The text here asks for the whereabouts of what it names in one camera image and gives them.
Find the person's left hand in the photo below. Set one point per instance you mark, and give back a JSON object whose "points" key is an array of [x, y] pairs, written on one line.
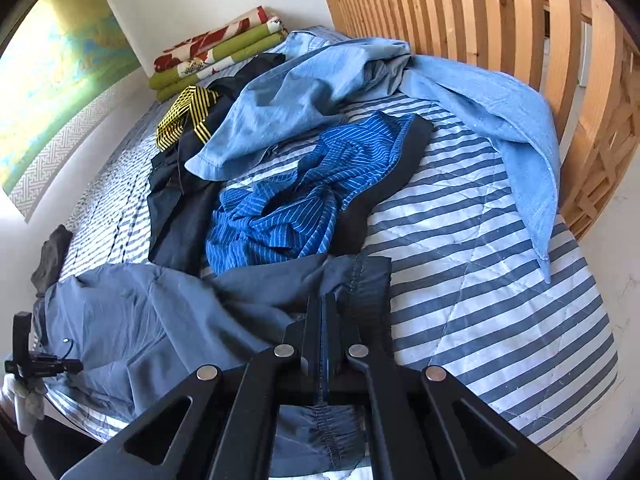
{"points": [[27, 402]]}

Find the blue white striped bed quilt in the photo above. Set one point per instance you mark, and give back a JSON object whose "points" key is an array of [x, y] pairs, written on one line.
{"points": [[490, 270]]}

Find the light blue denim shirt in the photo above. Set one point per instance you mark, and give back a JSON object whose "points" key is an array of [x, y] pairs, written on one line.
{"points": [[310, 90]]}

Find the landscape wall scroll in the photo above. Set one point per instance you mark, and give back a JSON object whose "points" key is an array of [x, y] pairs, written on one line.
{"points": [[55, 65]]}

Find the blue pinstriped garment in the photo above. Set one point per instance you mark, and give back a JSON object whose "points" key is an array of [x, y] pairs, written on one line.
{"points": [[290, 200]]}

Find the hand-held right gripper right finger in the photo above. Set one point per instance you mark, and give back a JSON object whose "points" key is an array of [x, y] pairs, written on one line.
{"points": [[332, 350]]}

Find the dark grey folded cloth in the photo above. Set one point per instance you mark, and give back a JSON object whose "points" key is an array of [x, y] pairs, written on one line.
{"points": [[52, 257]]}

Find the red floral folded blanket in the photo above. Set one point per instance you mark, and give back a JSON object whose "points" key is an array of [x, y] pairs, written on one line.
{"points": [[210, 42]]}

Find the grey-blue pants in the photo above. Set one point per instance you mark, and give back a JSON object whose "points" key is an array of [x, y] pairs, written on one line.
{"points": [[150, 320]]}

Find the black garment with yellow stripes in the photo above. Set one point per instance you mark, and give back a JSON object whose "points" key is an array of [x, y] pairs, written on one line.
{"points": [[180, 200]]}

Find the wooden slatted bed rail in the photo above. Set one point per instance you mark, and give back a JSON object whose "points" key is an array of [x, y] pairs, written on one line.
{"points": [[500, 15]]}

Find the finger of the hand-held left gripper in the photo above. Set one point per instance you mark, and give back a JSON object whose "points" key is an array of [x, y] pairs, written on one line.
{"points": [[55, 364]]}

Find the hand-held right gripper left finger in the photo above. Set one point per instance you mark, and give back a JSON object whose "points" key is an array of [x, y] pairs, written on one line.
{"points": [[317, 350]]}

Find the person's black clothing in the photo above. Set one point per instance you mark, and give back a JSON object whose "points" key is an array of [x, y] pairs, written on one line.
{"points": [[45, 450]]}

